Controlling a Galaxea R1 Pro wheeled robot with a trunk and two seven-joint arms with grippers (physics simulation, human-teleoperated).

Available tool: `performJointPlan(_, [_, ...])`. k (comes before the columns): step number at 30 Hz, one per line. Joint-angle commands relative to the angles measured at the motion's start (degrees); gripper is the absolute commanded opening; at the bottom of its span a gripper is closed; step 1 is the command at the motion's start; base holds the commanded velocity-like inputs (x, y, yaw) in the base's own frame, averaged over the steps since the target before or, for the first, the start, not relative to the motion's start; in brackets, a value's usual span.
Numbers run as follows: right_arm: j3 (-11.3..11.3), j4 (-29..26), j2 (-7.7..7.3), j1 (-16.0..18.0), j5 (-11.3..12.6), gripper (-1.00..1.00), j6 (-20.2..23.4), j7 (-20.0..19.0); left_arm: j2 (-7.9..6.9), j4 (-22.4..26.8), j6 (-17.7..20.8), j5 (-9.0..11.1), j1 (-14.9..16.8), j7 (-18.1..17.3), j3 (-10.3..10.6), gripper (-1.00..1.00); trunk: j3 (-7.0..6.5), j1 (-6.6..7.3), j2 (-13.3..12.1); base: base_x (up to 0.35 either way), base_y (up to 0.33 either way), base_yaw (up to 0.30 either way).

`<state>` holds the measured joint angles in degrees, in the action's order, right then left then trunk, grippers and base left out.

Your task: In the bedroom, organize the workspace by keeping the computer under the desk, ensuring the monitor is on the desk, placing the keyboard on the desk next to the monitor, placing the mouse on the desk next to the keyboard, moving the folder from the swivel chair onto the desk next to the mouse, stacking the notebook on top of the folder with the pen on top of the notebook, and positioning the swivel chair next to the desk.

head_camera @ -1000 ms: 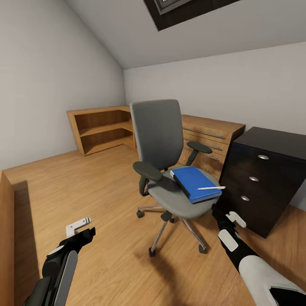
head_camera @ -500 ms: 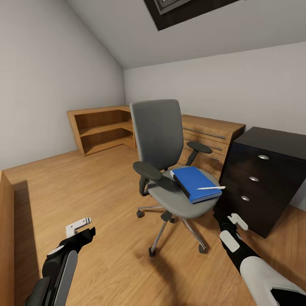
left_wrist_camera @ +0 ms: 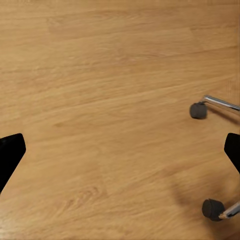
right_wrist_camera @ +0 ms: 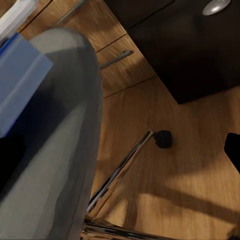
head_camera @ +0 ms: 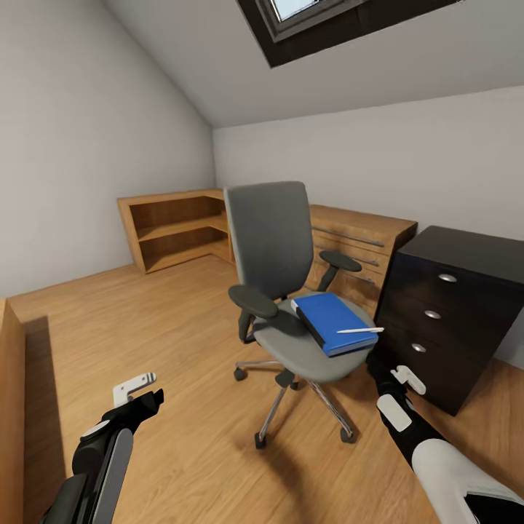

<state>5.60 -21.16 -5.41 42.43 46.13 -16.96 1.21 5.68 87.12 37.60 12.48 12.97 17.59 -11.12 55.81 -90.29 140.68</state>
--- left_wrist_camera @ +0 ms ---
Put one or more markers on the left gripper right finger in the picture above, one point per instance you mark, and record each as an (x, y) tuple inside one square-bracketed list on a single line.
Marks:
[(232, 149)]

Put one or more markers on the swivel chair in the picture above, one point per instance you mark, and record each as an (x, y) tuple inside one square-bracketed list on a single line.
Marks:
[(212, 208)]

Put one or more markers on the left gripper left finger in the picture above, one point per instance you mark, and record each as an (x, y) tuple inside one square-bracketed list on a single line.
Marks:
[(12, 149)]

